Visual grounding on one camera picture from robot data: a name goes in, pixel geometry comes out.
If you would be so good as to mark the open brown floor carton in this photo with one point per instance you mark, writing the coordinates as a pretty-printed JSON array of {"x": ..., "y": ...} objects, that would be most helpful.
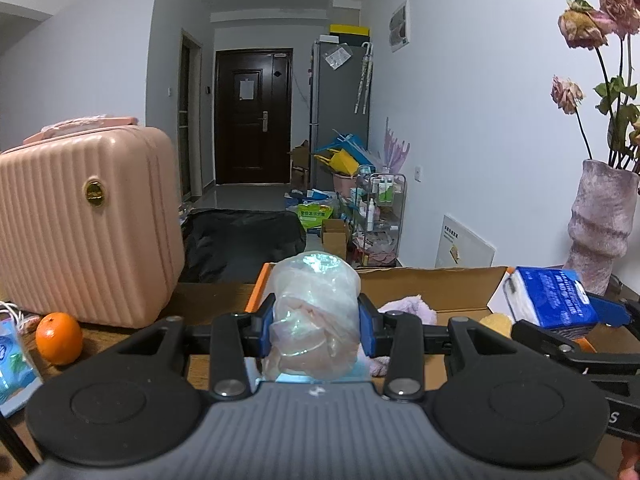
[{"x": 335, "y": 240}]

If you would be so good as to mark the blue tissue pack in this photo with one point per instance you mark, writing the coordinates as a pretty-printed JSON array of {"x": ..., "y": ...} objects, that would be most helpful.
[{"x": 550, "y": 300}]

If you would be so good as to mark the pink plastic bin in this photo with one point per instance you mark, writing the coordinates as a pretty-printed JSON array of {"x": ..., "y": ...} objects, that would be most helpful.
[{"x": 344, "y": 185}]

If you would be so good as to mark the orange fruit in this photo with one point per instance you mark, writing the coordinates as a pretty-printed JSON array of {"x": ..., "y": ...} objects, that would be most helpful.
[{"x": 59, "y": 337}]

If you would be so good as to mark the white leaning board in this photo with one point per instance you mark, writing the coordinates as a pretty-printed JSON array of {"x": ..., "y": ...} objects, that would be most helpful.
[{"x": 465, "y": 245}]

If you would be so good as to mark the clear plastic bag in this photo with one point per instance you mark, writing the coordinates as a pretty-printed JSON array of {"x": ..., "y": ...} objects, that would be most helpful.
[{"x": 312, "y": 310}]

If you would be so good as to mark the dried pink rose bouquet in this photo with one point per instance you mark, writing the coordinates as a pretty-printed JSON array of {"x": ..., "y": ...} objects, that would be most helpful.
[{"x": 582, "y": 25}]

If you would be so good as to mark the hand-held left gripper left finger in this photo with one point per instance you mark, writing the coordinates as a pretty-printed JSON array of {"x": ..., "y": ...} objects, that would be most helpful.
[{"x": 265, "y": 329}]

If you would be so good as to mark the orange-edged cardboard box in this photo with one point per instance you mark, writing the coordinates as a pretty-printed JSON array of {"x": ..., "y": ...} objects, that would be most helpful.
[{"x": 450, "y": 287}]

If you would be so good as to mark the green printed bag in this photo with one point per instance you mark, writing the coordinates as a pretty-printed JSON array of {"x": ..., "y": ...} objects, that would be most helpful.
[{"x": 315, "y": 217}]

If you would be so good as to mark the yellow and black box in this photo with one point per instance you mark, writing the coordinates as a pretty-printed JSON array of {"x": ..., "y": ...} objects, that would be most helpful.
[{"x": 350, "y": 32}]

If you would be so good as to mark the white folded umbrella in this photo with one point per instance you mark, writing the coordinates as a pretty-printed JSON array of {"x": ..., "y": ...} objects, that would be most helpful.
[
  {"x": 369, "y": 77},
  {"x": 360, "y": 77}
]

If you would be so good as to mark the white wall socket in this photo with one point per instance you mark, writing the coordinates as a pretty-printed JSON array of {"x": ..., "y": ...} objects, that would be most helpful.
[{"x": 418, "y": 174}]

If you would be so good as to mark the pink ribbed suitcase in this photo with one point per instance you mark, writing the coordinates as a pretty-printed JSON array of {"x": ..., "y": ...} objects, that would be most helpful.
[{"x": 90, "y": 240}]

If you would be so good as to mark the white wall electrical panel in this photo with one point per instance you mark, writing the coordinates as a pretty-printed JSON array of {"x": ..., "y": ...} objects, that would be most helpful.
[{"x": 400, "y": 25}]

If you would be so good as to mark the purple textured vase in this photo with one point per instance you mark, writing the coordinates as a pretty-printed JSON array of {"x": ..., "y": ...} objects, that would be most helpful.
[{"x": 597, "y": 220}]

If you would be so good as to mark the grey refrigerator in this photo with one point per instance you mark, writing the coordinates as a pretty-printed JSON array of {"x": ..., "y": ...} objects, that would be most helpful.
[{"x": 337, "y": 105}]

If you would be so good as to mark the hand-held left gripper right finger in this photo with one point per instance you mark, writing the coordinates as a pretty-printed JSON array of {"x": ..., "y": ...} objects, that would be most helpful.
[{"x": 367, "y": 330}]

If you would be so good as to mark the purple feather wall decoration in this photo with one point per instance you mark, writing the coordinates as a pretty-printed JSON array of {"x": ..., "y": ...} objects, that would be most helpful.
[{"x": 395, "y": 150}]

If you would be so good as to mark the blue shopping bag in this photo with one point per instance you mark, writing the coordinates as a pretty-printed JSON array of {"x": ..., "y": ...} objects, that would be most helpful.
[{"x": 352, "y": 145}]

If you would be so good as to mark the dark brown entrance door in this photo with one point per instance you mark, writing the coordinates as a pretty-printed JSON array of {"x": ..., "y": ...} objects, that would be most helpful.
[{"x": 252, "y": 120}]

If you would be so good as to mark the flattened brown carton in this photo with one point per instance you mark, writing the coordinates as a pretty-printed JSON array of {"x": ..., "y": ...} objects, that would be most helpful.
[{"x": 300, "y": 160}]

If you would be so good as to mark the blue printed packet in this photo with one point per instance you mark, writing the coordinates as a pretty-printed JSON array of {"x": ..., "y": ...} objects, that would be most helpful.
[{"x": 15, "y": 370}]

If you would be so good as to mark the yellow shopping bag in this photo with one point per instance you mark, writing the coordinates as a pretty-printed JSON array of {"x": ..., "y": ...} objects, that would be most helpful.
[{"x": 340, "y": 162}]

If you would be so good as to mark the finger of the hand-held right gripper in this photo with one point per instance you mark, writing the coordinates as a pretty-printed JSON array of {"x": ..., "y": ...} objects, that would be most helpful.
[
  {"x": 560, "y": 347},
  {"x": 610, "y": 310}
]

